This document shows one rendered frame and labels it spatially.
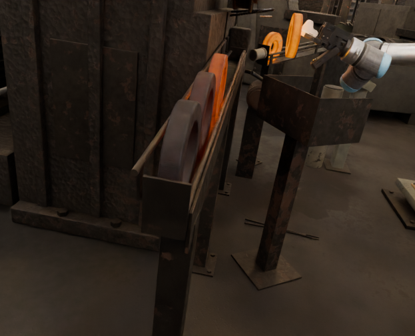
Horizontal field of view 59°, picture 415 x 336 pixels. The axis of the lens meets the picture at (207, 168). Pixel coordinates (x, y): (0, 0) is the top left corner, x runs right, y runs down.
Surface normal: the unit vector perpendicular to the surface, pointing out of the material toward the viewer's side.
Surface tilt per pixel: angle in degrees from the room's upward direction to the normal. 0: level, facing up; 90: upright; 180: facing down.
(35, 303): 0
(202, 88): 38
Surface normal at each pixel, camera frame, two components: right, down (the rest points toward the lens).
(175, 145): -0.06, -0.12
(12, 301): 0.13, -0.90
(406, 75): 0.11, 0.44
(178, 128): 0.00, -0.40
